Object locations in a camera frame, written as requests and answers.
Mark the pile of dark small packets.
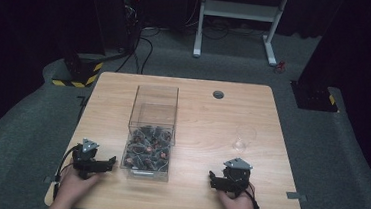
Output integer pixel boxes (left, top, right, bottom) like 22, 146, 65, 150
123, 123, 175, 174

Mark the clear plastic box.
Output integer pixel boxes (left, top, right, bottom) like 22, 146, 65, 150
118, 82, 181, 184

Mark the person's left hand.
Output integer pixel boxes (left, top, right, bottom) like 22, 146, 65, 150
53, 167, 106, 209

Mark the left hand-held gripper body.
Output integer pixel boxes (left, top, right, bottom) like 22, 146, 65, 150
69, 137, 110, 182

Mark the white metal stand frame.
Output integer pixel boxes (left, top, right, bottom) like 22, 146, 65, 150
192, 0, 291, 68

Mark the left hand-held gripper cable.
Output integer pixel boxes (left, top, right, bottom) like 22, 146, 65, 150
52, 143, 82, 201

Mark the clear drinking glass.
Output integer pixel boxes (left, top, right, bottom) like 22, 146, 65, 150
231, 123, 259, 155

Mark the black stand yellow striped base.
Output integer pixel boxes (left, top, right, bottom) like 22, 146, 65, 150
51, 49, 106, 91

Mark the black floor cable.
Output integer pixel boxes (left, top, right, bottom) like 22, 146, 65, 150
115, 32, 156, 77

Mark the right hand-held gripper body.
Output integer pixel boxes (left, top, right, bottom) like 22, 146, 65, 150
214, 155, 254, 197

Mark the black stand square base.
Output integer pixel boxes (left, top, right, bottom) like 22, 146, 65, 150
287, 80, 341, 113

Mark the red cable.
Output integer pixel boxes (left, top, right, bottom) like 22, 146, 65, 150
272, 59, 287, 75

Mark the bundle of dark cables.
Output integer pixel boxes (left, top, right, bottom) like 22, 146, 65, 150
201, 18, 268, 45

